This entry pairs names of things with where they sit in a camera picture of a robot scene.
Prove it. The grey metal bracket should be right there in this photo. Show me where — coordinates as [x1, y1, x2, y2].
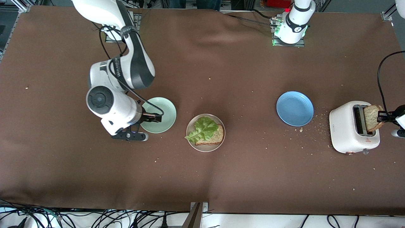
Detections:
[182, 202, 209, 228]

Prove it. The green lettuce leaf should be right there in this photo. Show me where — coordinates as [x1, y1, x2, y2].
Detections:
[184, 117, 219, 143]

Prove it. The mint green plate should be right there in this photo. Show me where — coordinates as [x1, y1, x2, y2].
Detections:
[138, 97, 177, 134]

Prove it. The black cable on tablecloth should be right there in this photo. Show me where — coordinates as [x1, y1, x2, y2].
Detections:
[226, 9, 279, 26]

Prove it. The aluminium frame profile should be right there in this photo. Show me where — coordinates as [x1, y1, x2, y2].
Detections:
[381, 0, 405, 22]
[0, 0, 30, 60]

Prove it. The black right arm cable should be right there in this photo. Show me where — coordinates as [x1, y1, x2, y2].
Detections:
[98, 25, 165, 117]

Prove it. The beige plate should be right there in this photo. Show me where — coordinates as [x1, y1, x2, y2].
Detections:
[186, 114, 226, 152]

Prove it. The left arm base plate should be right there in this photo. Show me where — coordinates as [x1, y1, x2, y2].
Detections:
[271, 16, 306, 47]

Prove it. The brown tablecloth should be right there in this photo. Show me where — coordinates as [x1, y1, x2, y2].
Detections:
[0, 6, 405, 216]

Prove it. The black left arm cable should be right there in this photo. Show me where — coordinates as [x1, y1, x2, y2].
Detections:
[377, 51, 405, 112]

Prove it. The red box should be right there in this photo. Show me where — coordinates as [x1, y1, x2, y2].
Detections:
[266, 0, 292, 8]

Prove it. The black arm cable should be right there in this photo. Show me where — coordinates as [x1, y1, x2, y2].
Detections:
[377, 51, 405, 112]
[98, 25, 165, 117]

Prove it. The tangle of floor cables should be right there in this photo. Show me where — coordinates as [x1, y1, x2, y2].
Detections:
[0, 199, 190, 228]

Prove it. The blue plate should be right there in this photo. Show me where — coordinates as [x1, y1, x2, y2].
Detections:
[276, 91, 314, 127]

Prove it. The brown bread slice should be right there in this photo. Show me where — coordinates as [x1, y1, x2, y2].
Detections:
[363, 105, 385, 132]
[195, 124, 225, 146]

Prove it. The white toaster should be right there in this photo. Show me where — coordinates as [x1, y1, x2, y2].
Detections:
[329, 101, 380, 155]

